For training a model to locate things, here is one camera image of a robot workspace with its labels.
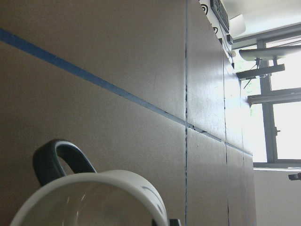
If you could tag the white smiley mug black handle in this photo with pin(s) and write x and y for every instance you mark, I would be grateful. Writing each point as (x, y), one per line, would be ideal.
(72, 193)

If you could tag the brown paper table cover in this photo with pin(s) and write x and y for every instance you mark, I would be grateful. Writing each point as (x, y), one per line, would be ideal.
(137, 85)

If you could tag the black keyboard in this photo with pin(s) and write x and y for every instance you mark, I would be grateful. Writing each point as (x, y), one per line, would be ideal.
(220, 12)

